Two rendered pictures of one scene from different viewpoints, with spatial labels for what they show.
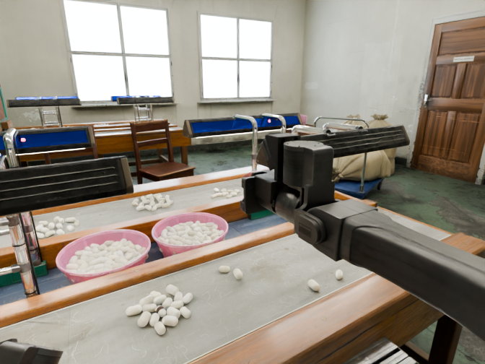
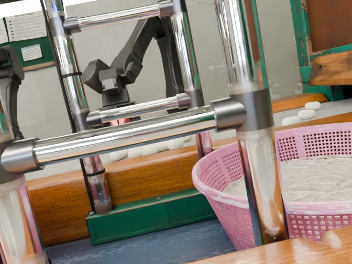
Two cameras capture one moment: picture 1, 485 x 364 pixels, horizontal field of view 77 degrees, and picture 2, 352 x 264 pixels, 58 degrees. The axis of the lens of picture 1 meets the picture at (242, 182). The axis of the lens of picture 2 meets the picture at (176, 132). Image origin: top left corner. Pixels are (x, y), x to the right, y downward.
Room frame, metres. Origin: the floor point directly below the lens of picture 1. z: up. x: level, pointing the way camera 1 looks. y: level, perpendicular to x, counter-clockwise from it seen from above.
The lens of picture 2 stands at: (0.95, 0.82, 0.86)
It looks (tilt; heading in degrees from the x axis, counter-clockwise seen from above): 8 degrees down; 209
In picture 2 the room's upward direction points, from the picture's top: 11 degrees counter-clockwise
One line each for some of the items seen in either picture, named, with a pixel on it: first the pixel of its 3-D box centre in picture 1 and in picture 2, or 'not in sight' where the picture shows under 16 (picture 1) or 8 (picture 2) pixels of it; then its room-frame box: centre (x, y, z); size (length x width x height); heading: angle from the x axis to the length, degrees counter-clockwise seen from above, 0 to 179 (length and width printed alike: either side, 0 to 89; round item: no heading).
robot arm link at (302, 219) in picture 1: (314, 188); not in sight; (0.41, -0.10, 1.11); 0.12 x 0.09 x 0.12; 29
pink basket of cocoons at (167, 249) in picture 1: (191, 239); not in sight; (0.99, 0.18, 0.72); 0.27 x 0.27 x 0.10
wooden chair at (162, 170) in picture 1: (164, 168); not in sight; (2.94, 0.77, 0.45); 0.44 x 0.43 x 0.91; 139
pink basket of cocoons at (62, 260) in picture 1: (107, 262); not in sight; (0.84, 0.42, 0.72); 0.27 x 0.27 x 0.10
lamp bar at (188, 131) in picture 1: (247, 123); not in sight; (1.44, -0.03, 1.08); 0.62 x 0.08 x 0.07; 122
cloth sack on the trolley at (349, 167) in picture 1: (354, 161); not in sight; (3.43, -1.29, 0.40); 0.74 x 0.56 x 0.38; 120
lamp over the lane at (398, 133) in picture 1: (343, 142); not in sight; (0.97, -0.32, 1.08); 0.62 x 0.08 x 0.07; 122
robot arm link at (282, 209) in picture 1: (299, 202); not in sight; (0.44, -0.09, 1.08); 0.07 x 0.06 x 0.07; 29
